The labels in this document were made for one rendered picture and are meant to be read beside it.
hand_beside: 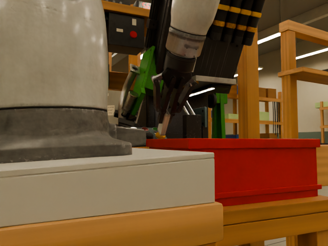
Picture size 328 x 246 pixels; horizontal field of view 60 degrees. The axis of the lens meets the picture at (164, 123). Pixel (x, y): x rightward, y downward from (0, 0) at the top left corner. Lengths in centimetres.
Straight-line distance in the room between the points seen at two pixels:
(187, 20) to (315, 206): 46
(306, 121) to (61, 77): 1122
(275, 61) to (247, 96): 1086
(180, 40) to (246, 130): 115
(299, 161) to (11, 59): 54
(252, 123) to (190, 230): 150
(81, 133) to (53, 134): 3
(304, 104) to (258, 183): 1098
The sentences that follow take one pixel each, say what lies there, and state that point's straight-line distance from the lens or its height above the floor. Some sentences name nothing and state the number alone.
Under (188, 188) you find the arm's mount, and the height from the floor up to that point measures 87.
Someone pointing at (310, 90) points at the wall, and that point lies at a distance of 1145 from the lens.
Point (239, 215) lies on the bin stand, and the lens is 52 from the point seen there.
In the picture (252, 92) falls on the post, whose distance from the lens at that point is 179.
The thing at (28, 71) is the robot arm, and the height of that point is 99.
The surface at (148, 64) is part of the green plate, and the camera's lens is 107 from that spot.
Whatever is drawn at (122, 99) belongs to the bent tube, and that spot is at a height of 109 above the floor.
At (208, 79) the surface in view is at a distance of 96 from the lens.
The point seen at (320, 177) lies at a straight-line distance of 120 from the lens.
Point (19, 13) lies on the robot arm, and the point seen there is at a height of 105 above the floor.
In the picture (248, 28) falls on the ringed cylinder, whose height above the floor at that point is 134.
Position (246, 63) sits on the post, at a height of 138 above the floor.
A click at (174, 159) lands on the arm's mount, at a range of 28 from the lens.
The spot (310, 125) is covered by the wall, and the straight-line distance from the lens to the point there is 1134.
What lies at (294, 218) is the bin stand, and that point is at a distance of 61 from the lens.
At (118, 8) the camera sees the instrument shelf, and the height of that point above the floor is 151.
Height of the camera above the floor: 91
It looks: 4 degrees up
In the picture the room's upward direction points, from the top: straight up
